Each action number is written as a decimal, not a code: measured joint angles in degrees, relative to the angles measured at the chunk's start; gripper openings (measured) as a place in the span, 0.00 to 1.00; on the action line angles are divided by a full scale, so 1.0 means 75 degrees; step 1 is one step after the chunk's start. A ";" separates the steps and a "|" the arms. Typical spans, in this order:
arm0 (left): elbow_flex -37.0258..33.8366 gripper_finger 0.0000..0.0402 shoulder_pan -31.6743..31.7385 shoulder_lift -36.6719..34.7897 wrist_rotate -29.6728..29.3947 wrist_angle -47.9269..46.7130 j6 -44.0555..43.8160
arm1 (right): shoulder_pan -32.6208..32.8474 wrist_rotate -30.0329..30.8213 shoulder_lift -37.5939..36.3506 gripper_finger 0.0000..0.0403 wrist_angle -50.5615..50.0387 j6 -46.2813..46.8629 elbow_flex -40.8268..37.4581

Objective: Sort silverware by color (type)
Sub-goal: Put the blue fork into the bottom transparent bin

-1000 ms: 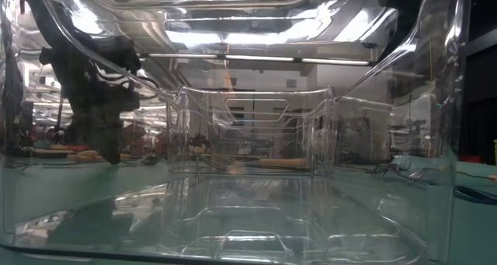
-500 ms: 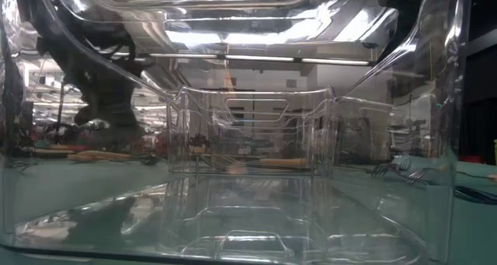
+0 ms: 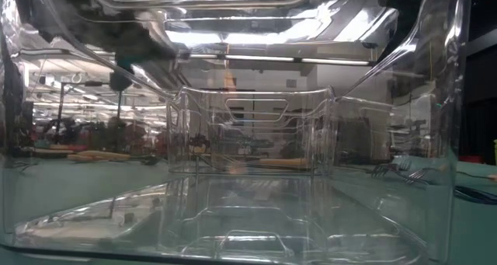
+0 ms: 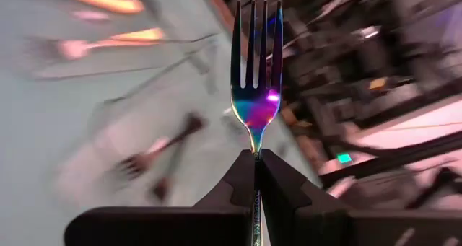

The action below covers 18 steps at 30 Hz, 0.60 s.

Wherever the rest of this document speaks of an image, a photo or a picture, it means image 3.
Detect long ceiling tube light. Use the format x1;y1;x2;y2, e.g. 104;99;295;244
178;53;377;68

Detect black metal frame stand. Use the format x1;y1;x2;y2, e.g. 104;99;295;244
57;80;124;136

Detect green table mat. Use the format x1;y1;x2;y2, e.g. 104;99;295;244
0;155;497;265

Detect iridescent fork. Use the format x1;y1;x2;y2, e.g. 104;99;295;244
370;162;454;191

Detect wooden table with black frame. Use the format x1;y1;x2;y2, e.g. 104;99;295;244
33;147;75;158

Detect clear plastic bin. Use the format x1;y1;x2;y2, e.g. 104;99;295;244
0;0;477;265
165;85;337;177
205;107;315;169

